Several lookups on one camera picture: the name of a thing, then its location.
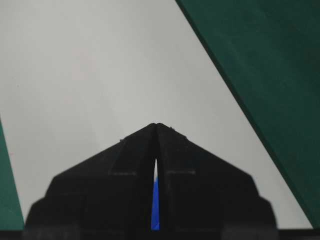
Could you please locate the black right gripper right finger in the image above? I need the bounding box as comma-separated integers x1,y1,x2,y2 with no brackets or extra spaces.
156,123,279,240

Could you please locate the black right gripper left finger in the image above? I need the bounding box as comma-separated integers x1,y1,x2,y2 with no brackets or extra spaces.
23,123,157,240

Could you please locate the small blue plastic gear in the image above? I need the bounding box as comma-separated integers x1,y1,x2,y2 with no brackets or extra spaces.
151,175,160,231

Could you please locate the white rectangular board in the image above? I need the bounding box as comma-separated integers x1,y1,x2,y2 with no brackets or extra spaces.
0,0,311,229

